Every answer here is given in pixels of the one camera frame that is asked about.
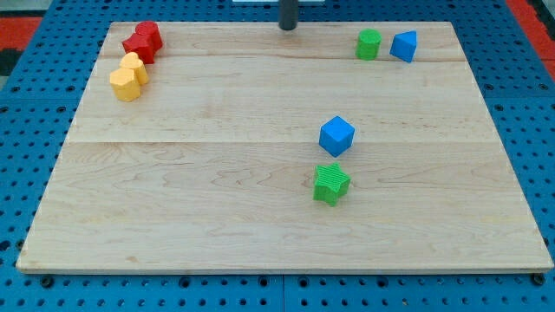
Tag yellow heart block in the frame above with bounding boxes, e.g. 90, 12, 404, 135
120, 52, 149, 85

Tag blue triangular prism block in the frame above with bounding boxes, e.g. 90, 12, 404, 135
389, 30, 418, 63

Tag red star block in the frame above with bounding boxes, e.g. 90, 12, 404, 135
121, 33, 155, 64

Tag blue cube block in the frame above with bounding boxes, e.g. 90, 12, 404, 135
318, 116, 355, 157

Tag red cylinder block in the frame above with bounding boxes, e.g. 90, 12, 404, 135
134, 21, 163, 53

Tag green cylinder block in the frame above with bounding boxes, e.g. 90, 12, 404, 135
356, 29, 382, 61

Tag yellow hexagon block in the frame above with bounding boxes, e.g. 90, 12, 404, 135
109, 68, 141, 101

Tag green star block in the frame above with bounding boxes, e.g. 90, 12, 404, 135
313, 162, 351, 206

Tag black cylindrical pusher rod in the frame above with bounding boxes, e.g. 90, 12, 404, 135
278, 0, 299, 31

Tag wooden board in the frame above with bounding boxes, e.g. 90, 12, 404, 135
16, 22, 553, 275

